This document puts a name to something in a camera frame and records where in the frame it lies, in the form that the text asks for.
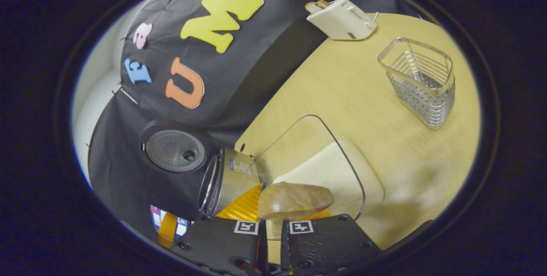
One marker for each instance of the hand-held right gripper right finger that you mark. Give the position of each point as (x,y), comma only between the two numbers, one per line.
(329,246)

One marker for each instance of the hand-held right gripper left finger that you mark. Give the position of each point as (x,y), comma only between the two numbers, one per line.
(222,246)

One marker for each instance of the black and silver rice cooker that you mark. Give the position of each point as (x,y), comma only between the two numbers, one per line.
(233,182)

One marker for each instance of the wooden spoon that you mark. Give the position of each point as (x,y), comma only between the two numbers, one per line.
(295,201)

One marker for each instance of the computer monitor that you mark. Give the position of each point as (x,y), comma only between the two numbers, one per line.
(183,227)

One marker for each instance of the white toaster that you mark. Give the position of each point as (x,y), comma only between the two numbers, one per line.
(342,22)

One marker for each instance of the white rice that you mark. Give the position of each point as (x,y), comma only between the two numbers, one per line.
(333,173)

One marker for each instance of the pale bread slice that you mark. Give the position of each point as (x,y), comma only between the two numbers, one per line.
(316,6)

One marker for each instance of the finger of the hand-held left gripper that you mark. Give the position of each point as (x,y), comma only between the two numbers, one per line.
(167,229)

